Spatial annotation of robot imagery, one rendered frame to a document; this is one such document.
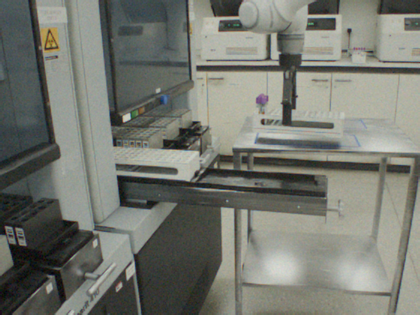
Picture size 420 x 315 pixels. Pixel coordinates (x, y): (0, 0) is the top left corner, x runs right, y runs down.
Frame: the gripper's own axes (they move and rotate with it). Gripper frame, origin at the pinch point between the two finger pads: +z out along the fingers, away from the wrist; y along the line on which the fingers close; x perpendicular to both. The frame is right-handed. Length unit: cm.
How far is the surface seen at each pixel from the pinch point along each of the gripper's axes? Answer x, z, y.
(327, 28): -1, -25, 195
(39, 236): 35, 7, -80
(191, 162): 19.7, 4.8, -39.6
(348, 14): -16, -36, 257
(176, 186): 22, 10, -44
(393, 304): -41, 67, -4
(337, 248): -19, 63, 23
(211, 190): 12.9, 10.5, -43.6
